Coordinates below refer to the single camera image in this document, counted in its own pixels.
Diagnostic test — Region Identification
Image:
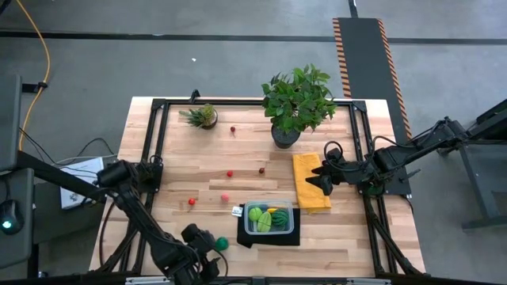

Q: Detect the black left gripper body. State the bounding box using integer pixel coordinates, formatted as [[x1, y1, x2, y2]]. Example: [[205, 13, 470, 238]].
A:
[[189, 229, 219, 260]]

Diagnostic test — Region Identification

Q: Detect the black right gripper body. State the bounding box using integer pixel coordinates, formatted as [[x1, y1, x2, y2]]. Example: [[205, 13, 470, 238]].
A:
[[327, 151, 378, 186]]

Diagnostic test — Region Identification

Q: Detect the light green toy starfruit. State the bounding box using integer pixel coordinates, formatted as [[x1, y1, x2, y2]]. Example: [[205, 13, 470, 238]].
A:
[[257, 211, 273, 234]]

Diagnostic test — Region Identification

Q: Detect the striped green toy watermelon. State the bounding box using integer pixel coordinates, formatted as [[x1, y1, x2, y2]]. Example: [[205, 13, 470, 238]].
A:
[[271, 209, 290, 229]]

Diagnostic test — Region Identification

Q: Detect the clear plastic tupperware container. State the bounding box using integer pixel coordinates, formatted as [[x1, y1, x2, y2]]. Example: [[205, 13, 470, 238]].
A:
[[242, 199, 295, 236]]

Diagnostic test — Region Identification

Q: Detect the yellow cloth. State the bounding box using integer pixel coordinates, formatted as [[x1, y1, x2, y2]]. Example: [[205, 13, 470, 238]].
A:
[[292, 152, 333, 214]]

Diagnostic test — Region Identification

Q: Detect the black folded cloth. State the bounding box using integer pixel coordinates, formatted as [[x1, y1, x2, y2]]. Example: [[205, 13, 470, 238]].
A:
[[236, 203, 301, 249]]

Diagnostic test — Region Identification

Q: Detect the leafy green potted plant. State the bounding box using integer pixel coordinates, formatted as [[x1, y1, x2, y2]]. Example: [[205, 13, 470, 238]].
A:
[[260, 63, 337, 150]]

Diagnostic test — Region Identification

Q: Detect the black mat with striped edges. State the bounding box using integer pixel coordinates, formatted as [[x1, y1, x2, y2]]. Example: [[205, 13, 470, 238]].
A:
[[331, 17, 413, 140]]

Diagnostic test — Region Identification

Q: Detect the small potted succulent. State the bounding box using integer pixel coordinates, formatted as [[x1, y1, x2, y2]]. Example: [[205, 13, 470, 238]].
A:
[[177, 102, 219, 131]]

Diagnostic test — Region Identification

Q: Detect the dark metal workbench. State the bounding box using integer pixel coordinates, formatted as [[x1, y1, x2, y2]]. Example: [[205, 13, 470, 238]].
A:
[[449, 98, 507, 231]]

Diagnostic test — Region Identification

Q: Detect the white printed paper sheet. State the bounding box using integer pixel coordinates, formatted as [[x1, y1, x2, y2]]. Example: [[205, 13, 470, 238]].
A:
[[59, 157, 105, 210]]

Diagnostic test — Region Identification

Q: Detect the black diagonal stand beam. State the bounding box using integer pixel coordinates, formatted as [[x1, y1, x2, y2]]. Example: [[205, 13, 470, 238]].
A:
[[15, 150, 109, 205]]

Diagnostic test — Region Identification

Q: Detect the black device with glowing light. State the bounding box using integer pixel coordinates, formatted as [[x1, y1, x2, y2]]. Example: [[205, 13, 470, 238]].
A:
[[0, 199, 25, 236]]

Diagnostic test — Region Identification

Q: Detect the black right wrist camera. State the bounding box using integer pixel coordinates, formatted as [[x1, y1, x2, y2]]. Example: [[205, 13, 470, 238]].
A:
[[325, 146, 345, 163]]

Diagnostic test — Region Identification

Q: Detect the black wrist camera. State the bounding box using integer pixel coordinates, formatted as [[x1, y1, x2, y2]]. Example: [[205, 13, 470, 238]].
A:
[[325, 146, 345, 163], [181, 223, 203, 242]]

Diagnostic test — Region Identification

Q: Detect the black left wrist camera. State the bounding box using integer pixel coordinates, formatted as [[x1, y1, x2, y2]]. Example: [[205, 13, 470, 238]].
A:
[[181, 223, 203, 242]]

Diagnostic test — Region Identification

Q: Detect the black aluminium table frame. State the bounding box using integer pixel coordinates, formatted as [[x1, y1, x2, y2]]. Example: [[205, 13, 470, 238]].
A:
[[90, 89, 427, 278]]

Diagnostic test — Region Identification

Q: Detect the black cable bracket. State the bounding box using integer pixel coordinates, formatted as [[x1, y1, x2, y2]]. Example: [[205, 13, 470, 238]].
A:
[[21, 81, 48, 94]]

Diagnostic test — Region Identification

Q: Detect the yellow cable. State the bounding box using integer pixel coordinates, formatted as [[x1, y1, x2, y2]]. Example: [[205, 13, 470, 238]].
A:
[[14, 0, 51, 152]]

